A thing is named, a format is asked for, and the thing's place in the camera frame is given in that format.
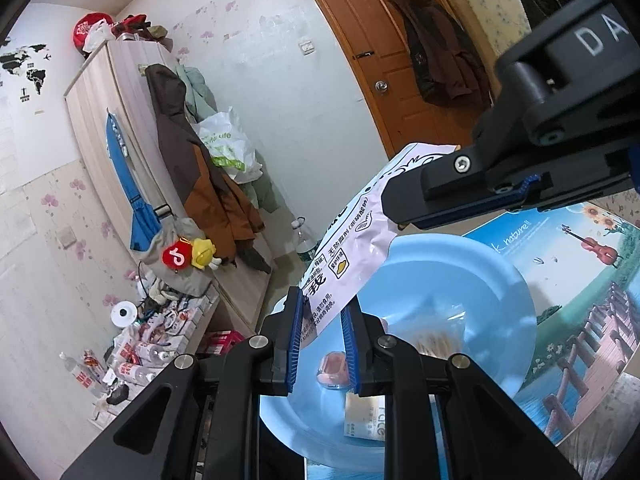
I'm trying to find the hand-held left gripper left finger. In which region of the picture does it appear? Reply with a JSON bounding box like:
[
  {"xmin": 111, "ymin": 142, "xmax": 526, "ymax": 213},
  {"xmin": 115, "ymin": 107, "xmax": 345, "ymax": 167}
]
[{"xmin": 60, "ymin": 286, "xmax": 308, "ymax": 480}]

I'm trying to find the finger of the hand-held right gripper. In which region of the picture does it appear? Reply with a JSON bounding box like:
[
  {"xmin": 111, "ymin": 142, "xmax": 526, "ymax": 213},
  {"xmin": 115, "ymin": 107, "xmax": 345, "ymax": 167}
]
[
  {"xmin": 510, "ymin": 171, "xmax": 640, "ymax": 213},
  {"xmin": 381, "ymin": 105, "xmax": 626, "ymax": 232}
]

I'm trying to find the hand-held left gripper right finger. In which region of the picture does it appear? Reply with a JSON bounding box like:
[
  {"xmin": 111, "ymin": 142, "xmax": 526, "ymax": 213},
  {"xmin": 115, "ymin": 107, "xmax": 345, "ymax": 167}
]
[{"xmin": 339, "ymin": 297, "xmax": 591, "ymax": 480}]

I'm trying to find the beige tissue pack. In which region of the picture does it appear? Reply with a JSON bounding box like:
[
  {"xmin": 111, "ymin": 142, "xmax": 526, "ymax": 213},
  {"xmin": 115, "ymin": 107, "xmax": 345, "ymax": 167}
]
[{"xmin": 344, "ymin": 392, "xmax": 387, "ymax": 443}]

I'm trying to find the white printed snack packet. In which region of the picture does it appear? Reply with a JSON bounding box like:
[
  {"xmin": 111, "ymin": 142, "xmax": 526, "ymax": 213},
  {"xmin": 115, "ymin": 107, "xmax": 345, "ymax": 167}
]
[{"xmin": 299, "ymin": 143, "xmax": 461, "ymax": 346}]

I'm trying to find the clear bag of cotton swabs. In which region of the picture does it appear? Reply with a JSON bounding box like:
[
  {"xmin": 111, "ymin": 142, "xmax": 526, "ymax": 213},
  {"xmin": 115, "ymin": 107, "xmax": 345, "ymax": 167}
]
[{"xmin": 407, "ymin": 302, "xmax": 473, "ymax": 358}]

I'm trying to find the light blue plastic basin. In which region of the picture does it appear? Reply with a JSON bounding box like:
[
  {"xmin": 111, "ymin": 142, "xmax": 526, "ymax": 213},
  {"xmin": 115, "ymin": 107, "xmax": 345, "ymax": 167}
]
[{"xmin": 259, "ymin": 234, "xmax": 538, "ymax": 473}]

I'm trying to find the pink earbud case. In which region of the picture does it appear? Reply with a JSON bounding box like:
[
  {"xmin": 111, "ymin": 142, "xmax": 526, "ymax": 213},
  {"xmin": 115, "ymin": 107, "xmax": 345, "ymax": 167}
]
[{"xmin": 316, "ymin": 351, "xmax": 349, "ymax": 389}]

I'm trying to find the large clear water bottle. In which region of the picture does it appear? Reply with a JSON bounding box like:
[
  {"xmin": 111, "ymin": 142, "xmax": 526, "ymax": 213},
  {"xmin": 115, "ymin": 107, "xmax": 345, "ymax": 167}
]
[{"xmin": 291, "ymin": 216, "xmax": 316, "ymax": 263}]

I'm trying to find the clutter of bottles on shelf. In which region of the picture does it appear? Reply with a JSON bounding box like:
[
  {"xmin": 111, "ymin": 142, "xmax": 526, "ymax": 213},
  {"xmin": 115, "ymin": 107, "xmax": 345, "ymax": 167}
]
[{"xmin": 90, "ymin": 280, "xmax": 221, "ymax": 431}]

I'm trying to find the pile of small white boxes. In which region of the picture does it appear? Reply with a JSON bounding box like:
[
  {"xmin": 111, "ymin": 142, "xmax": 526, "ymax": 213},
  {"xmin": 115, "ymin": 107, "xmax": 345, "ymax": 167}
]
[{"xmin": 142, "ymin": 292, "xmax": 218, "ymax": 341}]

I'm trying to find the yellow floral foam pad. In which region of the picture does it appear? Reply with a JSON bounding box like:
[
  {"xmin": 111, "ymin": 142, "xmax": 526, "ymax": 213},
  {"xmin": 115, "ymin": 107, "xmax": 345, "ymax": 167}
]
[{"xmin": 457, "ymin": 0, "xmax": 533, "ymax": 61}]

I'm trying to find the dark brown hanging jacket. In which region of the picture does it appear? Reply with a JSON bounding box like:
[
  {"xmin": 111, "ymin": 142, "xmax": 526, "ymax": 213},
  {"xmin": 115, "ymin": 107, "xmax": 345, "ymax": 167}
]
[{"xmin": 387, "ymin": 0, "xmax": 493, "ymax": 108}]

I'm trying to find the grey cloth bag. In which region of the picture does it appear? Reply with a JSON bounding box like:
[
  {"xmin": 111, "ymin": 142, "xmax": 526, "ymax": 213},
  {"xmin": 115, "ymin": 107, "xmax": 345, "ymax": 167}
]
[{"xmin": 137, "ymin": 216, "xmax": 216, "ymax": 297}]

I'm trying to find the rolled tan mat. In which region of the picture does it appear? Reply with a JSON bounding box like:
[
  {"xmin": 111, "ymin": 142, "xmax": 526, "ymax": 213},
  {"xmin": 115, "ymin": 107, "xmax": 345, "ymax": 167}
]
[{"xmin": 442, "ymin": 0, "xmax": 501, "ymax": 61}]

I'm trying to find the white plush toy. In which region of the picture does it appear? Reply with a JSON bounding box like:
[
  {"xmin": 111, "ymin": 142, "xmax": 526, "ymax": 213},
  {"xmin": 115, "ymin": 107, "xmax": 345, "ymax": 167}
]
[{"xmin": 147, "ymin": 280, "xmax": 176, "ymax": 306}]

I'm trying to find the red plush charm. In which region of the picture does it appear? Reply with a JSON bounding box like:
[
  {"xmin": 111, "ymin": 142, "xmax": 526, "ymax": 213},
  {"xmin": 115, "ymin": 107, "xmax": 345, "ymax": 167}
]
[{"xmin": 161, "ymin": 240, "xmax": 195, "ymax": 271}]

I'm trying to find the cluster of red label bottles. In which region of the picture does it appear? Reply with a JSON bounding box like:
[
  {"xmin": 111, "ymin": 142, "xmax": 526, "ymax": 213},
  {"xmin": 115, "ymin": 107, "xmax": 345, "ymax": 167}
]
[{"xmin": 59, "ymin": 337, "xmax": 176, "ymax": 401}]

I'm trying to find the brown and orange jacket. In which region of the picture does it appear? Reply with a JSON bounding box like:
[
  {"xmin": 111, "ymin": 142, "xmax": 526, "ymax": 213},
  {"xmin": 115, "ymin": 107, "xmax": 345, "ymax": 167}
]
[{"xmin": 145, "ymin": 63, "xmax": 273, "ymax": 275}]

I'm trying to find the blue hanging bag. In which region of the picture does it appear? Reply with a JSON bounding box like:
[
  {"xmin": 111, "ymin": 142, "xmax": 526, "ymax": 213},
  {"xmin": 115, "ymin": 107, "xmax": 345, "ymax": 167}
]
[{"xmin": 105, "ymin": 112, "xmax": 163, "ymax": 252}]

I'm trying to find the brown wooden door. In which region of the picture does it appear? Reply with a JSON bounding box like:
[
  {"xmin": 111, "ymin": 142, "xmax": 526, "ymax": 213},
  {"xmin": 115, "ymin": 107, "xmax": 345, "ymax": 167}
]
[{"xmin": 291, "ymin": 0, "xmax": 501, "ymax": 161}]

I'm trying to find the white green-print plastic bag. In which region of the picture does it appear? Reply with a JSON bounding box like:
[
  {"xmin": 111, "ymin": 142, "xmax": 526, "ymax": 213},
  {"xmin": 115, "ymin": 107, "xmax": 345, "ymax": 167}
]
[{"xmin": 192, "ymin": 106, "xmax": 264, "ymax": 184}]

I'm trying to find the pale green coat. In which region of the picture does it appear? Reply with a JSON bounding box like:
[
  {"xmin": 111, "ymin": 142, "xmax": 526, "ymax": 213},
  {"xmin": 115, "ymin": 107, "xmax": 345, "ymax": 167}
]
[{"xmin": 175, "ymin": 62, "xmax": 281, "ymax": 213}]

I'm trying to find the light wooden wardrobe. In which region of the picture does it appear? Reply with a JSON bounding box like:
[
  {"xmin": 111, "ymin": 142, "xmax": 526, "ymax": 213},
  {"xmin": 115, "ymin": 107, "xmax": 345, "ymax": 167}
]
[{"xmin": 64, "ymin": 39, "xmax": 276, "ymax": 333}]

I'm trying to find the pile of clothes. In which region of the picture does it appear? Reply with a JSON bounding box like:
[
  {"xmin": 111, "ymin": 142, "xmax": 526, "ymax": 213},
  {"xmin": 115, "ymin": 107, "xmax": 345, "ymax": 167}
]
[{"xmin": 111, "ymin": 14, "xmax": 173, "ymax": 51}]

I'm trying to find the black world map decal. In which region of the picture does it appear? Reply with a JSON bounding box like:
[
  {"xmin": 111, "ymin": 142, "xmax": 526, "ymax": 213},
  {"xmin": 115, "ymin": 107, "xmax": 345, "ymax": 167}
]
[{"xmin": 0, "ymin": 42, "xmax": 51, "ymax": 96}]

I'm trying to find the white round camera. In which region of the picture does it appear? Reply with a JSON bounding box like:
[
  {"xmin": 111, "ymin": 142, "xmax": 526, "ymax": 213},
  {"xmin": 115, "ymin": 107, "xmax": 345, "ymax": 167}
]
[{"xmin": 111, "ymin": 300, "xmax": 138, "ymax": 328}]

